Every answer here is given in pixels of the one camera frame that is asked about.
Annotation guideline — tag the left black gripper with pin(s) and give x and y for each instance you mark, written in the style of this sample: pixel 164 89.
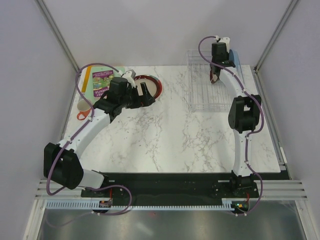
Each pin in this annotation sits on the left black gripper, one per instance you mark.
pixel 146 99

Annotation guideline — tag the red rimmed cream plate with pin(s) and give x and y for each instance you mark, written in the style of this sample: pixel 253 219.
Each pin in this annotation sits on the red rimmed cream plate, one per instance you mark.
pixel 153 84
pixel 214 75

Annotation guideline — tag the light blue plate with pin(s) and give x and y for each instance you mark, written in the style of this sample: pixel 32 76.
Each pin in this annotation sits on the light blue plate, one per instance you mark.
pixel 234 57

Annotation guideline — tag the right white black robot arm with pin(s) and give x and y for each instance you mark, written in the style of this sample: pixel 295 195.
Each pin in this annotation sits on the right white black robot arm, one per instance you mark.
pixel 243 116

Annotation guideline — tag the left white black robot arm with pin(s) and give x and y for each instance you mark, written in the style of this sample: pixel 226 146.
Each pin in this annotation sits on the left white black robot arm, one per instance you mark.
pixel 62 160

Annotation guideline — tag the mint green cutting mat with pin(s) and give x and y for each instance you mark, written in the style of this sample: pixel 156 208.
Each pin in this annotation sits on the mint green cutting mat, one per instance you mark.
pixel 89 90

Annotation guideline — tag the purple treehouse book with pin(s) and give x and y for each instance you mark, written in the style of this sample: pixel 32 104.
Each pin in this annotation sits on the purple treehouse book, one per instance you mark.
pixel 101 82

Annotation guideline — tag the yellow book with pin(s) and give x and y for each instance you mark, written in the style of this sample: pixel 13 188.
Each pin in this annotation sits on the yellow book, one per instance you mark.
pixel 86 79

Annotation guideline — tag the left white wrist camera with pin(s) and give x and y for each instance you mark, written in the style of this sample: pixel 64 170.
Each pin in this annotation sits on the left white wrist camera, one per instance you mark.
pixel 130 75

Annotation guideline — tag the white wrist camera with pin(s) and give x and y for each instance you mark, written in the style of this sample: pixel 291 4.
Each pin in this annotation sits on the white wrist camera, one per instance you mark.
pixel 130 75
pixel 226 41

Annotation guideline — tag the white wire dish rack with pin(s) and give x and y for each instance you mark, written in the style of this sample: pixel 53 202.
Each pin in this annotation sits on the white wire dish rack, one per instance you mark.
pixel 202 95

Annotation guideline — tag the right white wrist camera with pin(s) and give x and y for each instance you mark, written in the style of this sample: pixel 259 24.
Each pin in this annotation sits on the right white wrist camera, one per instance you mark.
pixel 226 41

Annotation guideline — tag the orange handled cream mug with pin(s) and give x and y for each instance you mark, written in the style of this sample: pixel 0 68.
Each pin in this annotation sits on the orange handled cream mug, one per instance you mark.
pixel 83 108

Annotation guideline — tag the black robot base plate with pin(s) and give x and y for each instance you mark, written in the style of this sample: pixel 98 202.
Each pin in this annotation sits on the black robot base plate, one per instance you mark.
pixel 169 188

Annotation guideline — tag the right aluminium frame post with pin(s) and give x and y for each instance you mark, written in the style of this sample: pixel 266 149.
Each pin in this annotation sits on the right aluminium frame post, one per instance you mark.
pixel 276 33

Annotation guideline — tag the aluminium frame post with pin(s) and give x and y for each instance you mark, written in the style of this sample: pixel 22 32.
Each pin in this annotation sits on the aluminium frame post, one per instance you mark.
pixel 276 33
pixel 56 32

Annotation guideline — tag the left aluminium frame post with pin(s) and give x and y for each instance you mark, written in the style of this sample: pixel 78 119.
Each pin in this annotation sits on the left aluminium frame post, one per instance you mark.
pixel 56 32

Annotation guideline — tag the white slotted cable duct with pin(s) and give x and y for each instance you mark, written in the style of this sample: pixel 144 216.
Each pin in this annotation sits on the white slotted cable duct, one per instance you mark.
pixel 95 204

